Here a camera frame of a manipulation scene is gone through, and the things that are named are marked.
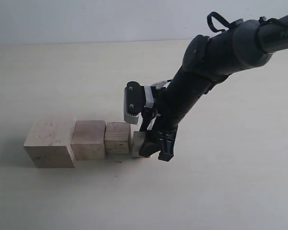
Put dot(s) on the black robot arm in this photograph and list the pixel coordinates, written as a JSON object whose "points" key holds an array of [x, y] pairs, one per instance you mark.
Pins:
{"points": [[208, 61]]}

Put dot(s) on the smallest wooden cube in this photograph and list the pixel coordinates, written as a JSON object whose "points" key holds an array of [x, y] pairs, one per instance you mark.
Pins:
{"points": [[137, 142]]}

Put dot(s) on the second largest wooden cube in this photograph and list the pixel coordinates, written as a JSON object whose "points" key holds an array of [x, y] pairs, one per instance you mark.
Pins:
{"points": [[88, 140]]}

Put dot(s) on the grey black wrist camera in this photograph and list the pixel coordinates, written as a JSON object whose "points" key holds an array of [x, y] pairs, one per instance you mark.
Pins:
{"points": [[138, 100]]}

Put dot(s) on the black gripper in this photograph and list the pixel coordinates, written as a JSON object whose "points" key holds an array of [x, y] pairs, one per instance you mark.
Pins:
{"points": [[168, 106]]}

